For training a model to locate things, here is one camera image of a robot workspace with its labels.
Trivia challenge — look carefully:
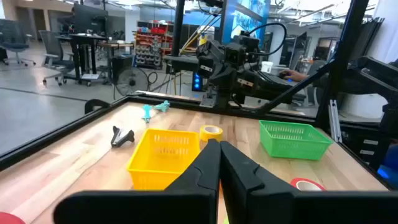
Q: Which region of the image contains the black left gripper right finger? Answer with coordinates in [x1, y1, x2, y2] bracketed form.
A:
[220, 141, 398, 224]

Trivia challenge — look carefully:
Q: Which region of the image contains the black aluminium rig frame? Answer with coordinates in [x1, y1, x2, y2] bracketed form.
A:
[0, 0, 398, 190]

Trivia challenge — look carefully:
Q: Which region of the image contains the black standing desk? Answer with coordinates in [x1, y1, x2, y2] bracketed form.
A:
[57, 33, 108, 86]

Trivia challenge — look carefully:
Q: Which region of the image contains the yellow container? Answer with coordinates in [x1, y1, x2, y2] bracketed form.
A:
[198, 26, 216, 47]

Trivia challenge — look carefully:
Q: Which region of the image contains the black floor fan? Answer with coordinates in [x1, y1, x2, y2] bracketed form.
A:
[114, 67, 150, 96]

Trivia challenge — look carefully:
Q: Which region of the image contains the yellow tape roll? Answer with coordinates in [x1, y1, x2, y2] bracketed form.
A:
[199, 124, 224, 143]

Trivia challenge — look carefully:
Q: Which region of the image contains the computer with blue lights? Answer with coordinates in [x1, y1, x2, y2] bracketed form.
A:
[192, 72, 205, 92]

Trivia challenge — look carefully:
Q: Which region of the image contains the black drawer cabinet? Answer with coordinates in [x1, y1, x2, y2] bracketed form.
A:
[338, 124, 389, 170]

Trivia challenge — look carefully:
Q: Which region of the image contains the black keyboard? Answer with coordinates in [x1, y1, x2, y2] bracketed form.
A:
[257, 70, 293, 88]

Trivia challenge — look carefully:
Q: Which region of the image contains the green plastic basket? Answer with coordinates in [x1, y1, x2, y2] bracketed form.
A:
[258, 119, 334, 161]

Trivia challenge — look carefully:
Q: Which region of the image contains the black staple remover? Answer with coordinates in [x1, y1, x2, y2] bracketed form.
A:
[110, 125, 136, 148]

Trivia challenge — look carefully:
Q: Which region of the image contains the dark blue office chair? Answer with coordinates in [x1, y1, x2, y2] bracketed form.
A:
[0, 19, 37, 67]

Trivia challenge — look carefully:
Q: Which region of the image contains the white cup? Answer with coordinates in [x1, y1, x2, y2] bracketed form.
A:
[261, 60, 274, 74]

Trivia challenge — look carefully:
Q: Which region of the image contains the yellow plastic basket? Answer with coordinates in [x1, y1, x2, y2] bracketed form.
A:
[126, 128, 201, 191]

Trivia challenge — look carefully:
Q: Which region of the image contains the person's forearm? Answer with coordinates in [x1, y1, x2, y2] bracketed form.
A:
[292, 70, 309, 83]

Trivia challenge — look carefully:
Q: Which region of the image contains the black vertical pole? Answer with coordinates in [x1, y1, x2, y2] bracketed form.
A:
[170, 0, 186, 57]

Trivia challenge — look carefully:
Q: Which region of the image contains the black table clamp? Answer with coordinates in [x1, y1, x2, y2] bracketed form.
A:
[84, 98, 111, 114]

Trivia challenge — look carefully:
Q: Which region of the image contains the wooden top desk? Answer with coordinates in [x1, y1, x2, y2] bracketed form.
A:
[98, 42, 135, 85]

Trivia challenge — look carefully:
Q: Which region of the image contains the grey mesh office chair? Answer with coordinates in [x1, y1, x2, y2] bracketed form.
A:
[39, 30, 76, 87]

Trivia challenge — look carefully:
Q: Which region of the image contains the blue display screen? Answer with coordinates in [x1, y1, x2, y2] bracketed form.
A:
[222, 0, 271, 44]

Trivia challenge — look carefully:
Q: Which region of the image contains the red tape roll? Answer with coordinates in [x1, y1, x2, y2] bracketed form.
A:
[290, 177, 326, 192]

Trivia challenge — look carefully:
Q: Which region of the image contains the silver metal bracket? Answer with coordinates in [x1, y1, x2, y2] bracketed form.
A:
[328, 99, 343, 143]

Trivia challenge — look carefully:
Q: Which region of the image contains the teal staple remover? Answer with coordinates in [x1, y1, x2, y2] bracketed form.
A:
[154, 100, 171, 113]
[141, 104, 153, 123]

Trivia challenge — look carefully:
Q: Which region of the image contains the red desk lamp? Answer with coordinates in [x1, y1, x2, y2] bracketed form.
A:
[0, 212, 26, 224]

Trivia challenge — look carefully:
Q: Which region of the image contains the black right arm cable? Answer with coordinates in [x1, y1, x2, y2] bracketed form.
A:
[245, 22, 288, 57]

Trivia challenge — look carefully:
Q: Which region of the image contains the red parts bin shelf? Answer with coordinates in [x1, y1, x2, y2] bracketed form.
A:
[134, 27, 174, 70]

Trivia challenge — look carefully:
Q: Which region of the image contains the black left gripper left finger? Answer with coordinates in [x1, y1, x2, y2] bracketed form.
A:
[53, 139, 221, 224]

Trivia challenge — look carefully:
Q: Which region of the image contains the black box cabinet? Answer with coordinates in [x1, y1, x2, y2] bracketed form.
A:
[111, 55, 134, 85]

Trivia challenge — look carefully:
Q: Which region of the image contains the black computer monitor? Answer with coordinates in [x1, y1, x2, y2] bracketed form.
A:
[73, 3, 109, 35]

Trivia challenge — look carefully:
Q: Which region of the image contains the person's hand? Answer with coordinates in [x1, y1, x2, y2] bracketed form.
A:
[279, 69, 296, 83]

